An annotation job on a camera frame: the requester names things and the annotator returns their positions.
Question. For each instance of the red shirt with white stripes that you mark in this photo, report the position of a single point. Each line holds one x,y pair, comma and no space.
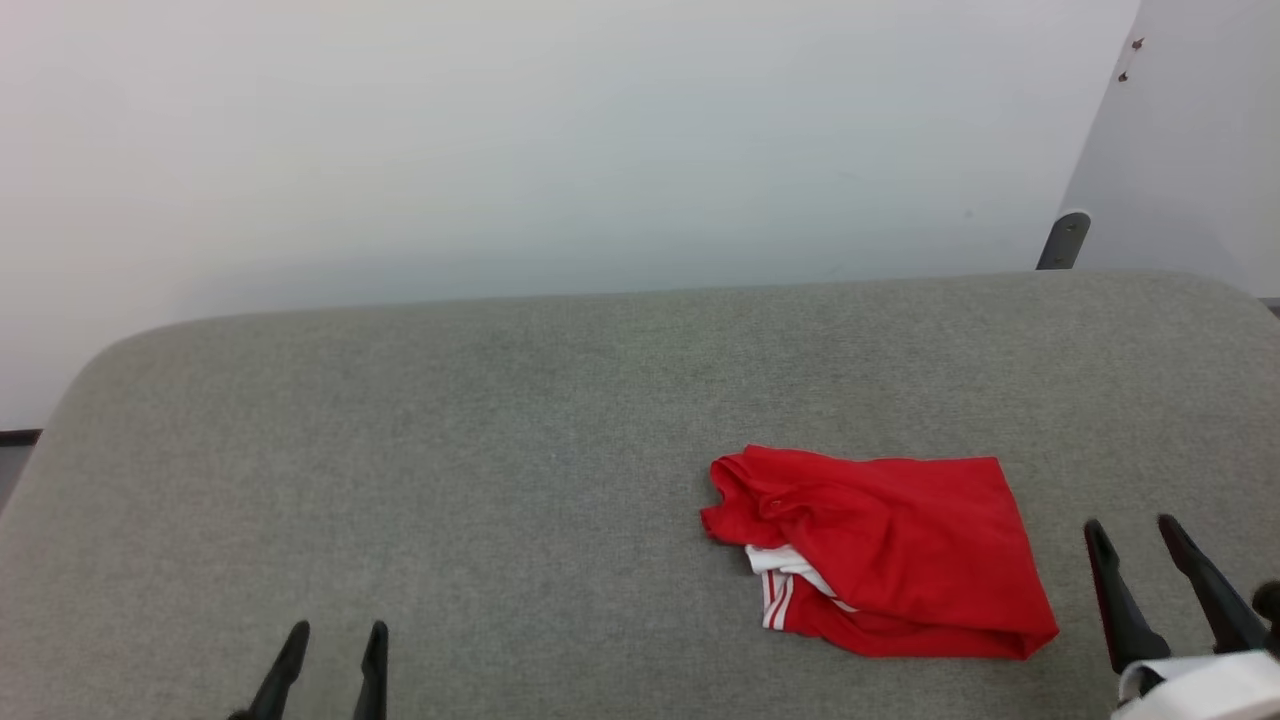
900,550

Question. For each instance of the dark grey metal bracket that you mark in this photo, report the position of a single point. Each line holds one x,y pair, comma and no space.
1065,240

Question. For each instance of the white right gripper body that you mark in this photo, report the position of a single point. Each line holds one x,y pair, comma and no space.
1210,690

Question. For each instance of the grey fabric sofa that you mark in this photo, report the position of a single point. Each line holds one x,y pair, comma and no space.
500,480

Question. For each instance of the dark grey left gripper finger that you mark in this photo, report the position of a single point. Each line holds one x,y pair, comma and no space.
372,680
275,680

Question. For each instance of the white upright panel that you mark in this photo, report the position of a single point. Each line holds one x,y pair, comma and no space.
1190,150

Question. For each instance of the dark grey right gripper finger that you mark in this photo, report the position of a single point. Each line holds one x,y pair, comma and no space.
1125,610
1215,600

